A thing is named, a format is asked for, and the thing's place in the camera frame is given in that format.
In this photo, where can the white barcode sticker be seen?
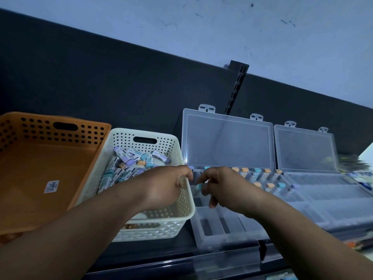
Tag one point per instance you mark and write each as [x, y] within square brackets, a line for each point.
[51, 186]

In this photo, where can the heap of yellow blue packets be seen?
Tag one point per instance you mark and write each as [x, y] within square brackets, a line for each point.
[354, 163]

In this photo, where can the person's left forearm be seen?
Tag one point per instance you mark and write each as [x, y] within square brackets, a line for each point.
[58, 239]

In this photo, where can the blue-capped small tube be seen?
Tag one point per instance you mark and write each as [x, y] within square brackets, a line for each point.
[200, 187]

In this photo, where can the orange plastic basket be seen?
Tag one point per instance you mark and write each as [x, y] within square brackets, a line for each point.
[38, 160]

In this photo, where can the narrow black shelf back panel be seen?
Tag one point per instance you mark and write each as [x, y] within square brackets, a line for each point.
[306, 113]

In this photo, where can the row of small tubes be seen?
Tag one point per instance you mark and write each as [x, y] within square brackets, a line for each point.
[256, 173]

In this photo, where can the person's right forearm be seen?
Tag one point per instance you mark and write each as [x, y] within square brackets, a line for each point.
[314, 242]

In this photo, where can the person's right hand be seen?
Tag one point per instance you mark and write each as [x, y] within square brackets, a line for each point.
[233, 192]

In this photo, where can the white perforated plastic basket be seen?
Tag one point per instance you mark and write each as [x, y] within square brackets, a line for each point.
[163, 221]

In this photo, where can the black slotted shelf upright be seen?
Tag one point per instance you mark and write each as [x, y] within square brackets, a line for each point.
[237, 84]

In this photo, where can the person's left hand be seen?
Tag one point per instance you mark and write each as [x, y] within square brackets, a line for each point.
[160, 186]

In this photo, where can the wide black shelf back panel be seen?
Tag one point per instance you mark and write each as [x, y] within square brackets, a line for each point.
[116, 84]

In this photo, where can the pile of small tubes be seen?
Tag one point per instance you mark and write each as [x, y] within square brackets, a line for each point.
[125, 155]

